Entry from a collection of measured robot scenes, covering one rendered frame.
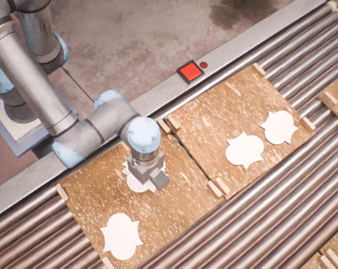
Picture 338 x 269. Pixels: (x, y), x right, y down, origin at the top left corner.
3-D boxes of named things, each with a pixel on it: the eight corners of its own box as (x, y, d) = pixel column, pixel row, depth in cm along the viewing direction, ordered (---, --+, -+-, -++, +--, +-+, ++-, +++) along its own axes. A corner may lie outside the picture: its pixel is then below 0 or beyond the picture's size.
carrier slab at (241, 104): (163, 119, 125) (163, 117, 124) (251, 66, 136) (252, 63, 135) (226, 201, 114) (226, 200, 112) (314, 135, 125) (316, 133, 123)
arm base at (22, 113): (-2, 105, 128) (-13, 90, 119) (31, 81, 133) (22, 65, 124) (20, 131, 124) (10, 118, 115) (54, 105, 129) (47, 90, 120)
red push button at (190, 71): (178, 72, 134) (179, 69, 133) (191, 64, 136) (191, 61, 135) (189, 82, 133) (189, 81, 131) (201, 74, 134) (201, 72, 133)
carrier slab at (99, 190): (56, 187, 114) (54, 186, 112) (159, 120, 125) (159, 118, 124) (116, 280, 103) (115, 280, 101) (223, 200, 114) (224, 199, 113)
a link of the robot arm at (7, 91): (-7, 90, 120) (-24, 66, 108) (25, 68, 124) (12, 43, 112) (11, 112, 116) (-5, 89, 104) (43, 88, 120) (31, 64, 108)
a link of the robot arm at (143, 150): (143, 106, 85) (168, 130, 83) (144, 127, 95) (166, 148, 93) (117, 127, 83) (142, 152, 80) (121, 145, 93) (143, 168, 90)
